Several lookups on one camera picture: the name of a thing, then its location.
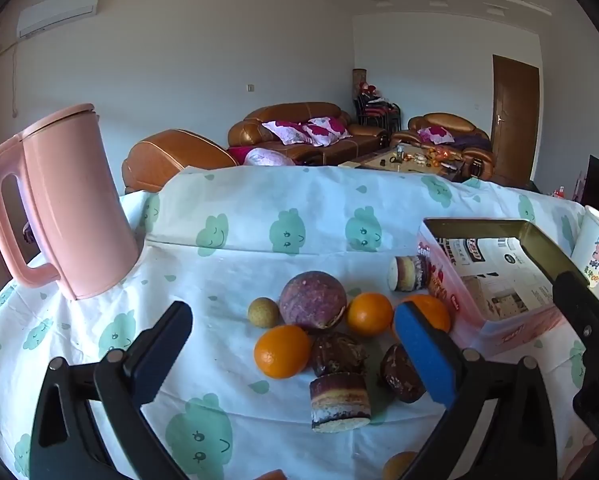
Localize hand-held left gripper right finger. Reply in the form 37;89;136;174
393;301;567;480

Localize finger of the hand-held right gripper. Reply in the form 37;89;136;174
552;270;599;443

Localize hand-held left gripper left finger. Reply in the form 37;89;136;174
30;301;194;480

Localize chocolate muffin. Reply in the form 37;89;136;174
379;342;427;404

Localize orange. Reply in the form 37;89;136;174
392;294;451;341
346;292;395;337
382;451;420;480
254;324;313;380

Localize rectangular tin box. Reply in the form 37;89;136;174
416;217;591;358

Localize dark brown mangosteen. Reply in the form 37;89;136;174
310;331;367;378

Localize green kiwi fruit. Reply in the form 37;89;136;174
248;297;281;329

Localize purple passion fruit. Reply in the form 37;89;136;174
280;270;349;332

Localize white cartoon mug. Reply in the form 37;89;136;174
571;205;599;288

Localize layered cake roll back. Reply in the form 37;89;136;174
389;255;429;292

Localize layered cake roll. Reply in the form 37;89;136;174
389;255;429;292
309;371;371;433

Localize layered cake roll front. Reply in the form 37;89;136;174
309;371;371;433

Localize cloud printed tablecloth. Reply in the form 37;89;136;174
0;164;599;480

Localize pink electric kettle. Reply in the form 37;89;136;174
0;103;141;302

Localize brown wooden door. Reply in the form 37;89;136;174
490;54;540;186

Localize wooden coffee table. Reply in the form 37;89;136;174
337;145;467;183

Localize purple cloth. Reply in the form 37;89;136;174
449;130;490;151

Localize brown leather armchair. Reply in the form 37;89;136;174
122;129;240;195
389;112;497;181

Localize pink floral cushion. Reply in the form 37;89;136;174
304;116;353;148
262;120;313;146
418;126;455;145

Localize pale pink pillow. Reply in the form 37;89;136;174
244;147;296;167

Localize stacked dark chairs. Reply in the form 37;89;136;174
354;92;401;133

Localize brown leather sofa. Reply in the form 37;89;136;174
228;101;391;166

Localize tall brown vase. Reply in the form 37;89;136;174
351;68;367;111

